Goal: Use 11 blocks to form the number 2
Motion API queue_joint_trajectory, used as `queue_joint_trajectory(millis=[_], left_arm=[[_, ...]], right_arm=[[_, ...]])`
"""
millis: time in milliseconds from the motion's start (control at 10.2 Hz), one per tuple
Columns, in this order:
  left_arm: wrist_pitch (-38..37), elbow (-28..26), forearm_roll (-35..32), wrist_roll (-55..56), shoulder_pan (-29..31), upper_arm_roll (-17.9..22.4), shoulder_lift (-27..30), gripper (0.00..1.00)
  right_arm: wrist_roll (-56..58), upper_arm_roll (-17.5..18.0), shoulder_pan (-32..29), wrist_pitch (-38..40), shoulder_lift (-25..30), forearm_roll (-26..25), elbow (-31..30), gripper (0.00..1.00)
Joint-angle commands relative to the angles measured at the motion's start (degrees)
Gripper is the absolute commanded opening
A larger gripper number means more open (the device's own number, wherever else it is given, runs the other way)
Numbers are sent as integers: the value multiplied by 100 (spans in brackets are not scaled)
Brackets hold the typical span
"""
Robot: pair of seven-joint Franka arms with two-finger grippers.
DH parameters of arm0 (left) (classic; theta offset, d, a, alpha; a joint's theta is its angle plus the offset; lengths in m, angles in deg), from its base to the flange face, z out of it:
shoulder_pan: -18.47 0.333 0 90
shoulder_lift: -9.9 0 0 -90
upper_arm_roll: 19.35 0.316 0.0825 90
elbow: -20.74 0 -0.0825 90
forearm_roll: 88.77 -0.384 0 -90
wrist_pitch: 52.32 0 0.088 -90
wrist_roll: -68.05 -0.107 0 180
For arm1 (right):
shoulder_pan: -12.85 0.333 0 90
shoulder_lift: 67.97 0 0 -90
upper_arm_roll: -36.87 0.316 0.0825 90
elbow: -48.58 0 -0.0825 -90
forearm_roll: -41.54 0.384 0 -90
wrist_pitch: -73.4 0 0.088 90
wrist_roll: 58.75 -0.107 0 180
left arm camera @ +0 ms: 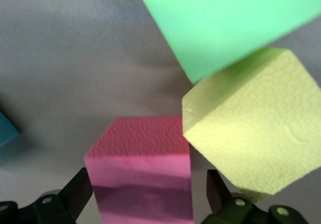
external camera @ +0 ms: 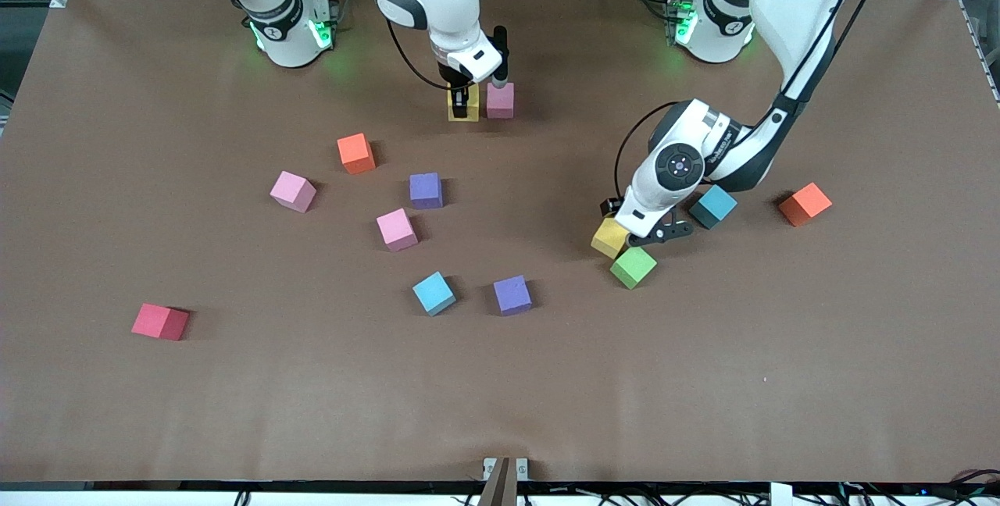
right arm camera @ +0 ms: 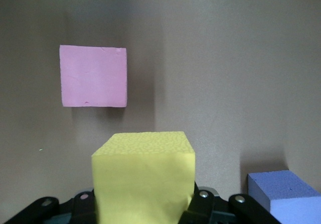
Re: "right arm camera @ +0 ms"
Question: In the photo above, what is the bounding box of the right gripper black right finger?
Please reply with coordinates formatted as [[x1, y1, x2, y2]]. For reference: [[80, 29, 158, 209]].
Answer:
[[179, 183, 283, 224]]

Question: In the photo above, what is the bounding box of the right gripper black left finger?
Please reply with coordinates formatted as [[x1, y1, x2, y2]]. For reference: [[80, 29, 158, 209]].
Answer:
[[0, 188, 97, 224]]

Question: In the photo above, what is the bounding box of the yellow foam cube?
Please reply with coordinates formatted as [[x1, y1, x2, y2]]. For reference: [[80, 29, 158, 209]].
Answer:
[[91, 131, 196, 224]]

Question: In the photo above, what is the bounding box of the pink foam cube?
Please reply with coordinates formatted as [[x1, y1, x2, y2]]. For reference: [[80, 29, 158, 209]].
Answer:
[[59, 44, 128, 108]]

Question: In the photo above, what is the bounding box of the purple foam cube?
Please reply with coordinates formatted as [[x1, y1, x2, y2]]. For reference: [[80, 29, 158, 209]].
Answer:
[[247, 170, 321, 224]]

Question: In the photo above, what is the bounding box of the brown paper table cover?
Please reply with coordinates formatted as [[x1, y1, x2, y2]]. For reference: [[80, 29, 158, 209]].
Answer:
[[0, 0, 321, 224]]

